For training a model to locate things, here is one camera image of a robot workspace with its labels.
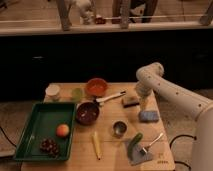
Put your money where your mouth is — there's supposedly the green cup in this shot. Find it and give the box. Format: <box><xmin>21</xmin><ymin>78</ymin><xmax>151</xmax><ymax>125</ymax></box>
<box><xmin>71</xmin><ymin>88</ymin><xmax>83</xmax><ymax>102</ymax></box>

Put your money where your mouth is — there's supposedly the small metal cup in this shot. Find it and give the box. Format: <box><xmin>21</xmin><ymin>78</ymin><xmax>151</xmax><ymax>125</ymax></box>
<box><xmin>113</xmin><ymin>121</ymin><xmax>127</xmax><ymax>138</ymax></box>

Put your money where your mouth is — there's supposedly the peach fruit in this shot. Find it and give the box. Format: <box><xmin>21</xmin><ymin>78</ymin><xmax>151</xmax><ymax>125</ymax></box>
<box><xmin>56</xmin><ymin>124</ymin><xmax>70</xmax><ymax>138</ymax></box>

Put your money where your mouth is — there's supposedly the black cable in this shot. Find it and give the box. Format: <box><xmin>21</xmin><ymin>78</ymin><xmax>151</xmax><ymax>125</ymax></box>
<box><xmin>169</xmin><ymin>134</ymin><xmax>198</xmax><ymax>171</ymax></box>

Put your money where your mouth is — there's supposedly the orange bowl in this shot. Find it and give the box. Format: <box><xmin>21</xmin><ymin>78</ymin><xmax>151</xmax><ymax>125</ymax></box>
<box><xmin>85</xmin><ymin>78</ymin><xmax>108</xmax><ymax>97</ymax></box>

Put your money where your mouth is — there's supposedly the white handled brush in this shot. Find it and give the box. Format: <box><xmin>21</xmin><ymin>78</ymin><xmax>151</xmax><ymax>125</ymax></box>
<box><xmin>94</xmin><ymin>91</ymin><xmax>126</xmax><ymax>105</ymax></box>

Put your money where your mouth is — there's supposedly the white cup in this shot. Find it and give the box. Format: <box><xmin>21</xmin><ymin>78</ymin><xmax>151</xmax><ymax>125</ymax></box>
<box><xmin>45</xmin><ymin>84</ymin><xmax>60</xmax><ymax>101</ymax></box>

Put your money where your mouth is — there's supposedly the yellow corn cob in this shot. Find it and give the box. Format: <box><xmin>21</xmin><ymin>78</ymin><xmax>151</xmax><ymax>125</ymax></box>
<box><xmin>92</xmin><ymin>131</ymin><xmax>102</xmax><ymax>160</ymax></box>

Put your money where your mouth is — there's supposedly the dark grape bunch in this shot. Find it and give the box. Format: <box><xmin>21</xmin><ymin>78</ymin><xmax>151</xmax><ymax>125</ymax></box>
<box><xmin>40</xmin><ymin>139</ymin><xmax>60</xmax><ymax>158</ymax></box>

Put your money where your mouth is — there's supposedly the blue sponge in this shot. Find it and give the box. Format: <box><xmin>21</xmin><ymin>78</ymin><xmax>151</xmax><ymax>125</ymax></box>
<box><xmin>138</xmin><ymin>111</ymin><xmax>159</xmax><ymax>122</ymax></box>

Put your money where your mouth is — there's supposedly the grey cloth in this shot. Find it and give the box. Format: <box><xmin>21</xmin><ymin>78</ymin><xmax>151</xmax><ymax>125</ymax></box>
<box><xmin>128</xmin><ymin>144</ymin><xmax>153</xmax><ymax>166</ymax></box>

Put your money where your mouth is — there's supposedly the green cucumber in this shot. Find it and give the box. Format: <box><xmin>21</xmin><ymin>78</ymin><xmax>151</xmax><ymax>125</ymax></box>
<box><xmin>127</xmin><ymin>133</ymin><xmax>143</xmax><ymax>159</ymax></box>

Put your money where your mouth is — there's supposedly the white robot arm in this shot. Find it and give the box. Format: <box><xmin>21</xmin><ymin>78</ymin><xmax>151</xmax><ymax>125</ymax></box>
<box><xmin>135</xmin><ymin>62</ymin><xmax>213</xmax><ymax>171</ymax></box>

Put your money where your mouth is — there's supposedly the green plastic tray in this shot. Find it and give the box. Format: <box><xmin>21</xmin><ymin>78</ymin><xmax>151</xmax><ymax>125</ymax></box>
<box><xmin>13</xmin><ymin>102</ymin><xmax>76</xmax><ymax>162</ymax></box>

